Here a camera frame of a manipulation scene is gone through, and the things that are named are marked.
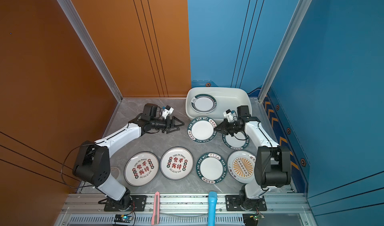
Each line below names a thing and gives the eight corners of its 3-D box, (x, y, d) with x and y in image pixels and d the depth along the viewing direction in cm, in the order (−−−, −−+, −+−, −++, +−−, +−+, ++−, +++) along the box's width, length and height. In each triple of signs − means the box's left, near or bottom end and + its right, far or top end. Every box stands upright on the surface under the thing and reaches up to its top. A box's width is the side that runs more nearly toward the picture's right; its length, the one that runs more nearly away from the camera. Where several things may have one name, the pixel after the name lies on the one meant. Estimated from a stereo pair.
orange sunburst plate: (224, 177, 83) (224, 175, 82) (230, 147, 94) (230, 146, 93) (252, 186, 80) (253, 185, 78) (255, 155, 91) (256, 154, 89)
